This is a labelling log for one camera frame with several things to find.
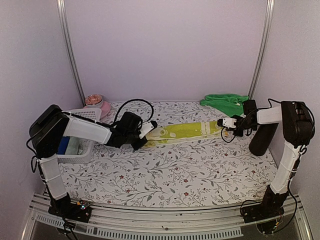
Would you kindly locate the aluminium front rail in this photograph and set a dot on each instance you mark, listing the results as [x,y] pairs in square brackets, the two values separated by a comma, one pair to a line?
[112,222]

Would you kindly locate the light green rolled towel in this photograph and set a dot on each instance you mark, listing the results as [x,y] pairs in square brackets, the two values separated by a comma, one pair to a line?
[75,146]

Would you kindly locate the dark brown cylinder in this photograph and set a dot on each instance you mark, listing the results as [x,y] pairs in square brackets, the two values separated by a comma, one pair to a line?
[262,139]

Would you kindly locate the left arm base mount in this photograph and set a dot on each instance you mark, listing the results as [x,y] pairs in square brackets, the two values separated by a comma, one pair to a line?
[64,208]

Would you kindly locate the green microfiber towel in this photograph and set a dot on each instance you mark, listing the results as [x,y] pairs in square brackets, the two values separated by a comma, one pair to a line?
[230,104]

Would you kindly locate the yellow-green crocodile towel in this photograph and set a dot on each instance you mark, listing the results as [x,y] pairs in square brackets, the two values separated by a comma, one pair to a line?
[183,133]

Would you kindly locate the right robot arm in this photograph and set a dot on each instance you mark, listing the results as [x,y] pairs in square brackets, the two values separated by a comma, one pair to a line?
[298,128]

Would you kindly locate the white plastic basket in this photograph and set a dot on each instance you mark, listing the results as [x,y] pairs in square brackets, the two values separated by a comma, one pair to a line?
[84,145]

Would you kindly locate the floral patterned table mat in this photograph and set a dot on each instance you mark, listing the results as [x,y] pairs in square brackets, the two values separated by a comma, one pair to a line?
[204,172]

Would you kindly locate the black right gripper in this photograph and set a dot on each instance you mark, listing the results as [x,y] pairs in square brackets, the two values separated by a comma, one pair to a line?
[239,133]

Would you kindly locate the blue rolled towel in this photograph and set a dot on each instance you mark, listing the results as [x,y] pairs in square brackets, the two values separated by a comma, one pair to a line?
[63,145]

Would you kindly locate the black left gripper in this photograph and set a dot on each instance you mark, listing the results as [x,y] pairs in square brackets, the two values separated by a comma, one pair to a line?
[136,146]

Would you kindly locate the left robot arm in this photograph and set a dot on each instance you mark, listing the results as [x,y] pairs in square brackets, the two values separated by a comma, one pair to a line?
[54,124]

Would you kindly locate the pink plate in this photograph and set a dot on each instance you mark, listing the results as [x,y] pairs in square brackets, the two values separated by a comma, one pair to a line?
[104,106]

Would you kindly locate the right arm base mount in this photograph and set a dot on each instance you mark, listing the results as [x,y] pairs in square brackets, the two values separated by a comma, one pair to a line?
[253,211]

